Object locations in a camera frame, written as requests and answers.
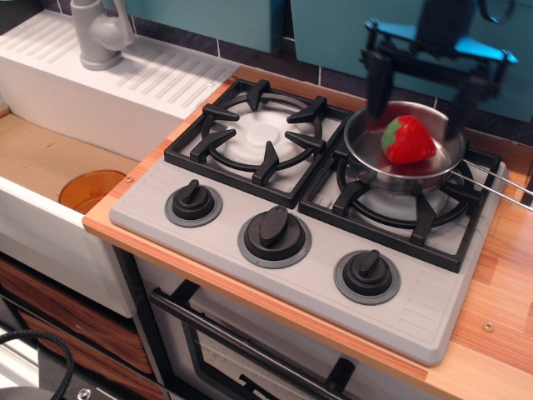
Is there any red plastic strawberry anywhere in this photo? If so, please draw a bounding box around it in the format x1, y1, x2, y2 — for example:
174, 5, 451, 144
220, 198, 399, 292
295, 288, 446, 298
381, 115, 436, 165

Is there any black stove knob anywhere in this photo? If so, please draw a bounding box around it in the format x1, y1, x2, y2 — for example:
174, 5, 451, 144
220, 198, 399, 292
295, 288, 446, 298
164, 179, 223, 228
237, 206, 312, 269
334, 250, 401, 306

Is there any grey toy faucet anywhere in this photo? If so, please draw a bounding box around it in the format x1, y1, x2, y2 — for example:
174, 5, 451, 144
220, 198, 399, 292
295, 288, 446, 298
70, 0, 134, 71

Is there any black braided cable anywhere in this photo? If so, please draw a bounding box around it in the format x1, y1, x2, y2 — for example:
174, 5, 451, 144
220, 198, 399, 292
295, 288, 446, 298
0, 329, 75, 400

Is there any orange plastic bowl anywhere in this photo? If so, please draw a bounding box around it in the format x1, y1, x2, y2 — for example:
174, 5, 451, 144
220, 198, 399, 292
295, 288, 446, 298
58, 169, 126, 214

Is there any grey toy stove top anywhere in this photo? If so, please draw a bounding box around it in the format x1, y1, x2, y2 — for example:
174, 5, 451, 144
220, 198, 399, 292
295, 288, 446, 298
109, 155, 508, 364

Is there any wooden drawer front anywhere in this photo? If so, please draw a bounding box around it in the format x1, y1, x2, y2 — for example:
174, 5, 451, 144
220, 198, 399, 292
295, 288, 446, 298
1, 254, 165, 399

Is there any black burner grate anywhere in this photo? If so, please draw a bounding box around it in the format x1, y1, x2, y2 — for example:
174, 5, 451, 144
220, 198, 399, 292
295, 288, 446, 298
164, 79, 352, 208
298, 142, 501, 273

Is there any black left burner grate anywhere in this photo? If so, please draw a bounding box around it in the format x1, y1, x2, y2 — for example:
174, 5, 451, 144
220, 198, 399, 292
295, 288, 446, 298
164, 79, 352, 208

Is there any black left stove knob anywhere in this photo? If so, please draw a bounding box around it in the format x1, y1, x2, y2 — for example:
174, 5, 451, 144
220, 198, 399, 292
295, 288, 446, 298
164, 179, 223, 228

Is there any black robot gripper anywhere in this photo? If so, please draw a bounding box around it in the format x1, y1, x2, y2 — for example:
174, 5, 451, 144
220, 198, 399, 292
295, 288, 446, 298
361, 1, 517, 140

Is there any black middle stove knob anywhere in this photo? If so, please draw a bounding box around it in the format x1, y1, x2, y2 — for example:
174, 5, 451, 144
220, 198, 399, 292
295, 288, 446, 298
237, 206, 312, 269

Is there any white toy sink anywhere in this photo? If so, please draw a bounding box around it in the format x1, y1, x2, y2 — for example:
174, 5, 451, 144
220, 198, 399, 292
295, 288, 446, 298
1, 11, 237, 318

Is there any black right stove knob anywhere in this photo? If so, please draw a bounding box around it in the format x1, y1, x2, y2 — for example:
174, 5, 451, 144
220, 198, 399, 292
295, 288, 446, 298
334, 250, 401, 306

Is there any oven door with black handle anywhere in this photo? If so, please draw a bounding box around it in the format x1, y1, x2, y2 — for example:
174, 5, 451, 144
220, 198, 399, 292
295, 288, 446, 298
149, 280, 429, 399

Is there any black right burner grate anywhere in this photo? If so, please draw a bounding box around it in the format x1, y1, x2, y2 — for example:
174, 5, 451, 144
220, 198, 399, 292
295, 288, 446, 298
298, 142, 501, 273

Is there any small steel saucepan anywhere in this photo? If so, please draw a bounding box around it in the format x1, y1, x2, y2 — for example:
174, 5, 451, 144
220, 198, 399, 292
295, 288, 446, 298
344, 101, 532, 211

